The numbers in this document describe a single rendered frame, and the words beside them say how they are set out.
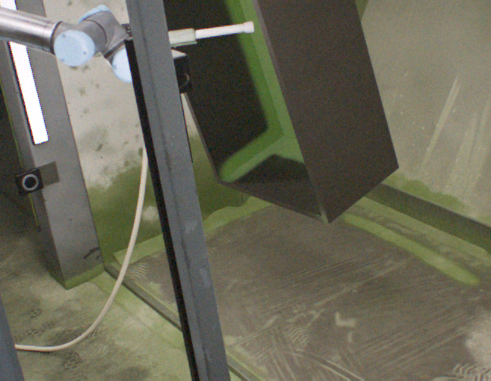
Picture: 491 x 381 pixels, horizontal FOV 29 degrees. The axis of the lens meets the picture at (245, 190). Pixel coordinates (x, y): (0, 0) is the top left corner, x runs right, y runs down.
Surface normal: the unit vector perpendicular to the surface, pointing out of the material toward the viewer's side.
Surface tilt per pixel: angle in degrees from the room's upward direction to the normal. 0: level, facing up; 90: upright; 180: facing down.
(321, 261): 0
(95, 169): 90
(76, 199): 90
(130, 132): 90
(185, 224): 90
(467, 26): 57
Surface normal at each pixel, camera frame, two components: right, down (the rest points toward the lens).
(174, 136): 0.54, 0.27
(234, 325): -0.14, -0.90
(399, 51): -0.77, -0.22
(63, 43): -0.22, 0.45
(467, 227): -0.83, 0.34
